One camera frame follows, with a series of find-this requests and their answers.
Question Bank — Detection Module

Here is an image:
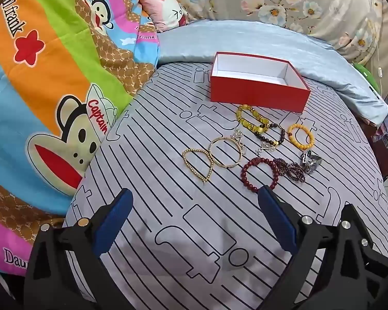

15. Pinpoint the orange bead bracelet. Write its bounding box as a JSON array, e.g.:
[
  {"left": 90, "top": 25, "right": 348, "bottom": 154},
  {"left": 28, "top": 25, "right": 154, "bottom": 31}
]
[{"left": 287, "top": 123, "right": 316, "bottom": 150}]

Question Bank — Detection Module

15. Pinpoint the gold bangle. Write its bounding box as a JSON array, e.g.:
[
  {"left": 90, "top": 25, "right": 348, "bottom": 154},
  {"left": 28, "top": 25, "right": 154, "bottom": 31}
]
[{"left": 208, "top": 136, "right": 244, "bottom": 168}]

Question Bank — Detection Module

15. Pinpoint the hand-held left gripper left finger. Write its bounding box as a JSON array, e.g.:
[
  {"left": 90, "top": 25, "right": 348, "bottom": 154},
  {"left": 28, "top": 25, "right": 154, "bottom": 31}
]
[{"left": 23, "top": 188, "right": 134, "bottom": 310}]

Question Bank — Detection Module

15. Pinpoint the dark brown bead bracelet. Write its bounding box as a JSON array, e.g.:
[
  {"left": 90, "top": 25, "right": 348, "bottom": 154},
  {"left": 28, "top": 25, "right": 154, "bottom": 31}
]
[{"left": 253, "top": 123, "right": 286, "bottom": 147}]

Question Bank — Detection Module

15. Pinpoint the pink rabbit pillow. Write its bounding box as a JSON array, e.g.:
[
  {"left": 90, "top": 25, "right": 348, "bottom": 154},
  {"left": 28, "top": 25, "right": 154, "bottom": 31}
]
[{"left": 138, "top": 0, "right": 190, "bottom": 33}]

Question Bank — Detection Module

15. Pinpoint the light blue pillow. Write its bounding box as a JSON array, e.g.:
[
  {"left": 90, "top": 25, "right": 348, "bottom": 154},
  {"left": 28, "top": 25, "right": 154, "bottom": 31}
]
[{"left": 156, "top": 20, "right": 388, "bottom": 127}]

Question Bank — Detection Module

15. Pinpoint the grey striped bed sheet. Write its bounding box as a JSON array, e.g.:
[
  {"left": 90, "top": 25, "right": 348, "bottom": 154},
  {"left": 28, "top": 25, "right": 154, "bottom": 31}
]
[{"left": 62, "top": 61, "right": 388, "bottom": 310}]

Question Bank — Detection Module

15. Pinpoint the dark purple bead bracelet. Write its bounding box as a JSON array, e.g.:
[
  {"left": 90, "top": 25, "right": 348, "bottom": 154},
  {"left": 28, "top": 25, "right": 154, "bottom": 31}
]
[{"left": 273, "top": 158, "right": 307, "bottom": 183}]

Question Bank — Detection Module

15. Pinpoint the gold bead bracelet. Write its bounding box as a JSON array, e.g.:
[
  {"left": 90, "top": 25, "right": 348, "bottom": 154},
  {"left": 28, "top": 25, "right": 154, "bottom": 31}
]
[{"left": 182, "top": 148, "right": 213, "bottom": 183}]

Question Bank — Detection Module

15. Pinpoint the silver chain necklace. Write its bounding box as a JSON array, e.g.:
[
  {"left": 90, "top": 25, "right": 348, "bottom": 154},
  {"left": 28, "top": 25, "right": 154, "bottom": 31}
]
[{"left": 256, "top": 143, "right": 278, "bottom": 157}]

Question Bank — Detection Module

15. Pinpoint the white cable with switch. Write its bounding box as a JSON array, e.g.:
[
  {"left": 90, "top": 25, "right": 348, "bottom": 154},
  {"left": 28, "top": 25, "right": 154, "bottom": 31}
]
[{"left": 373, "top": 6, "right": 386, "bottom": 95}]

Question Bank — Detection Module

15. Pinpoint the green plastic object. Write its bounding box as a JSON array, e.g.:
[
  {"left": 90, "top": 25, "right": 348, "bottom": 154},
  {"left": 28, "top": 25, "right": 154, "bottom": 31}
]
[{"left": 353, "top": 61, "right": 380, "bottom": 95}]

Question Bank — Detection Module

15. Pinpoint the red cardboard box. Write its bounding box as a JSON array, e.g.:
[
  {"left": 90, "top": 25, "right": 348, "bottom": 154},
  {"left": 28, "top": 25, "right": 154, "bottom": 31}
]
[{"left": 210, "top": 51, "right": 311, "bottom": 114}]

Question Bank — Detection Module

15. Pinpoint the yellow amber bead bracelet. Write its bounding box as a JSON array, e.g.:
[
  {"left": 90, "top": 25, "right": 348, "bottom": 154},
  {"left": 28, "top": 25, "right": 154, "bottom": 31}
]
[{"left": 235, "top": 104, "right": 270, "bottom": 135}]

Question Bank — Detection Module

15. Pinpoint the colourful cartoon monkey blanket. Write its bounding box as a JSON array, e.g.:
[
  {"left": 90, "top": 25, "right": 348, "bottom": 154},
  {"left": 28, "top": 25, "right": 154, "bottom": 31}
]
[{"left": 0, "top": 0, "right": 161, "bottom": 277}]

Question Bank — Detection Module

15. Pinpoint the red bead bracelet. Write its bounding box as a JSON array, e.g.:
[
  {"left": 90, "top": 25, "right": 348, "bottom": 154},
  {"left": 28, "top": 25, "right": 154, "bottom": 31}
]
[{"left": 241, "top": 157, "right": 280, "bottom": 195}]

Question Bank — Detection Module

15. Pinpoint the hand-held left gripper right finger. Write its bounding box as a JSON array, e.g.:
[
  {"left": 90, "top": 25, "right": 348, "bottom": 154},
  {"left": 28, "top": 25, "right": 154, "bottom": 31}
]
[{"left": 257, "top": 185, "right": 371, "bottom": 310}]

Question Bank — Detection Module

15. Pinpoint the silver metal watch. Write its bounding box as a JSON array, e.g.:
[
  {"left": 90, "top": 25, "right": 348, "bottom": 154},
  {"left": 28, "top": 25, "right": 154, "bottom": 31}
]
[{"left": 299, "top": 149, "right": 323, "bottom": 175}]

